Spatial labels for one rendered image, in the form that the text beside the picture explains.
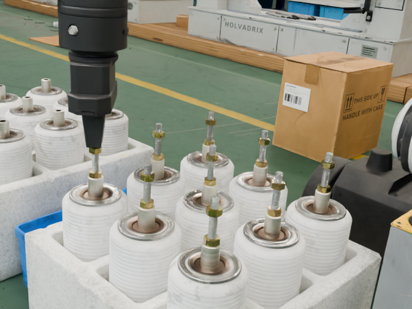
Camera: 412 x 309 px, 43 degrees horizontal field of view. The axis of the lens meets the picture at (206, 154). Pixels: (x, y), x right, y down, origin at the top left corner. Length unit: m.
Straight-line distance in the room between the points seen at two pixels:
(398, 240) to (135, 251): 0.32
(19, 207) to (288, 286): 0.53
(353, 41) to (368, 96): 1.09
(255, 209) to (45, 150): 0.45
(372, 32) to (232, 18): 0.90
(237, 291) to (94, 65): 0.33
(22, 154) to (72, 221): 0.28
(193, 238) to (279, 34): 2.40
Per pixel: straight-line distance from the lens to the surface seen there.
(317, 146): 1.68
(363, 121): 1.77
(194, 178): 0.89
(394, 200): 1.04
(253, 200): 0.81
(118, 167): 1.11
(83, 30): 0.67
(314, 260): 0.78
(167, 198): 0.81
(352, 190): 1.07
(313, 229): 0.76
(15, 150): 1.00
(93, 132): 0.73
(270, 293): 0.70
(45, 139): 1.06
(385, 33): 2.80
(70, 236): 0.78
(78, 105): 0.67
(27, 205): 1.01
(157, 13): 4.07
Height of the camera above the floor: 0.59
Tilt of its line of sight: 21 degrees down
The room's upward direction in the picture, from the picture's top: 4 degrees clockwise
